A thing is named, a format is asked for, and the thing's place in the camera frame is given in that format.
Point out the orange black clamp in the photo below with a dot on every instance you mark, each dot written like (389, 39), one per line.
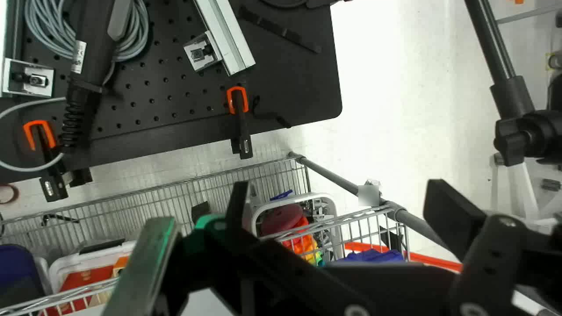
(240, 108)
(43, 143)

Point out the wire metal cart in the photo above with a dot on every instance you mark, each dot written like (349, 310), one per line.
(80, 245)

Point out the silver aluminium extrusion rail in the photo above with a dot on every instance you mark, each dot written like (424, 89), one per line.
(222, 41)

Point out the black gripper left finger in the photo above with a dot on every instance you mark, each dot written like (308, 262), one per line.
(175, 275)

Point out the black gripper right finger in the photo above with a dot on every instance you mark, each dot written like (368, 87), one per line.
(500, 255)

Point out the black perforated breadboard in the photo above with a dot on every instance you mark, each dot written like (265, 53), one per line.
(159, 103)

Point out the orange black clamp left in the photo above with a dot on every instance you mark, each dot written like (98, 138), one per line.
(43, 143)

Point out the black tripod stand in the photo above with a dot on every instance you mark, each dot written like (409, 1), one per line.
(523, 131)

